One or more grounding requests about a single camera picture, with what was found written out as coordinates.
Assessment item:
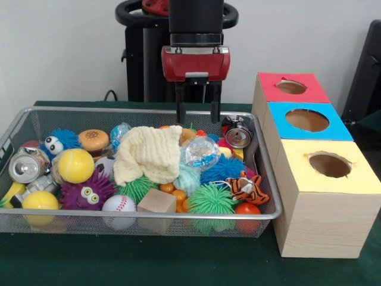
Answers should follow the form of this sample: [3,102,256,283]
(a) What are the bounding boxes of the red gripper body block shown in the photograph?
[160,45,232,83]

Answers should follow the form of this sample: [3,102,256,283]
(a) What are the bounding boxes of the green cloth on side table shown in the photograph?
[355,111,381,144]

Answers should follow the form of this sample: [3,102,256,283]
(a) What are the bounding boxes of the purple spiky monster toy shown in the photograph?
[60,168,116,211]

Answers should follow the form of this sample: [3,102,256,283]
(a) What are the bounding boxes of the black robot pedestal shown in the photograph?
[115,0,239,104]

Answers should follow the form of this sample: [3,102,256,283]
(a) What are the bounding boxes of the yellow tennis ball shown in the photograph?
[58,148,95,184]

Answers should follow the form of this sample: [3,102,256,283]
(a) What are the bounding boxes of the white baseball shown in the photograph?
[101,194,138,230]

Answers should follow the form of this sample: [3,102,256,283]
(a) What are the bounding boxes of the cream waffle cloth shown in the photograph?
[114,125,183,186]

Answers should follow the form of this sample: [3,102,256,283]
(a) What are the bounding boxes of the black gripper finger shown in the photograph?
[210,80,223,124]
[174,82,188,125]

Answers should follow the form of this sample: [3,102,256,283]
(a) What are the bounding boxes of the tiger plush toy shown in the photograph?
[226,171,271,206]

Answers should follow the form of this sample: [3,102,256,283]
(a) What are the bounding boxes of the wire mesh bin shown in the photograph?
[0,106,283,238]

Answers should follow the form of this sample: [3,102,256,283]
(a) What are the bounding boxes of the wooden box with three holes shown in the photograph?
[251,72,381,259]

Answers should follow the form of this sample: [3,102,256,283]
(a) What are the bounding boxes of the plain yellow ball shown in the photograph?
[21,191,60,226]

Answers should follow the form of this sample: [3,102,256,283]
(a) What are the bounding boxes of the green spiky rubber ball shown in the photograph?
[187,183,236,215]

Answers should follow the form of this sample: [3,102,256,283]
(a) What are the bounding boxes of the crushed silver drink can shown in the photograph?
[8,148,51,184]

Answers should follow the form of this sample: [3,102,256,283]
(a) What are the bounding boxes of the black cable loop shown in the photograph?
[103,89,120,102]

